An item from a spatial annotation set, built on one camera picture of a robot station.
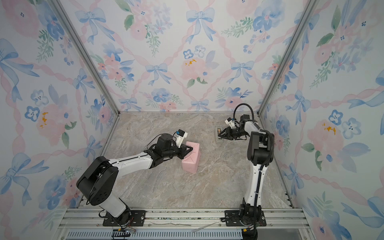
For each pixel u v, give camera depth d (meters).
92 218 0.75
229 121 0.98
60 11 0.69
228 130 0.94
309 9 0.69
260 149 0.62
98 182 0.45
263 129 0.65
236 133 0.91
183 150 0.75
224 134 0.97
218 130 1.03
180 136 0.76
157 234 0.70
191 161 0.80
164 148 0.69
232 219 0.73
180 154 0.76
